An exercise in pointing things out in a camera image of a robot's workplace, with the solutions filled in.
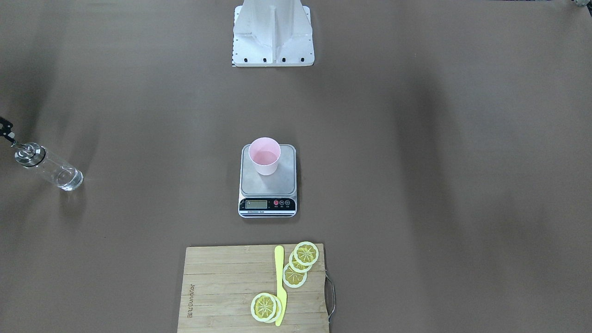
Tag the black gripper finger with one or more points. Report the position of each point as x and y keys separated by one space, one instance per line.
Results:
x=6 y=130

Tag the clear glass sauce bottle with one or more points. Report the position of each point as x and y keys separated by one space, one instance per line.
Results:
x=48 y=165

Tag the pink plastic cup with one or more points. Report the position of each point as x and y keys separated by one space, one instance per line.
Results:
x=264 y=154

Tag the grey kitchen scale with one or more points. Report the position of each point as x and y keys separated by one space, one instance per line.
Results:
x=275 y=195

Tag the wooden cutting board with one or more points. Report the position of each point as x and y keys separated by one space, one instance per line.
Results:
x=219 y=283

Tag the yellow plastic knife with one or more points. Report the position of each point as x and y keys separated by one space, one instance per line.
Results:
x=279 y=256

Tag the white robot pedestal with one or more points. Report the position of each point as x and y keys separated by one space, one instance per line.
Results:
x=272 y=33

